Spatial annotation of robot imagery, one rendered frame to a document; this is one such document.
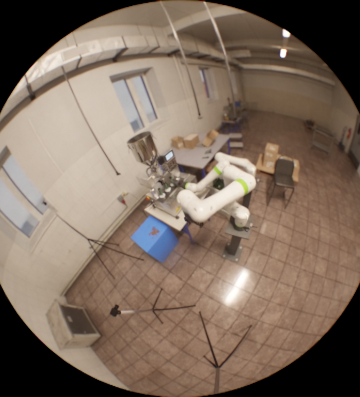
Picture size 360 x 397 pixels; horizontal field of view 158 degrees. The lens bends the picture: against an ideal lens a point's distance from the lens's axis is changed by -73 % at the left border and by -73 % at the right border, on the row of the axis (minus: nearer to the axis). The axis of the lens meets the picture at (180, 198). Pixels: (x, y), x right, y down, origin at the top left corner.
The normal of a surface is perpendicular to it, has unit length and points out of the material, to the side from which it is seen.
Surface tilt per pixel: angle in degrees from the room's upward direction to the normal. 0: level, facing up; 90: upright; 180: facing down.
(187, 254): 0
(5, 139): 90
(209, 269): 0
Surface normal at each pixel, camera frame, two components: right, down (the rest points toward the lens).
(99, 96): 0.77, 0.31
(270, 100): -0.58, 0.69
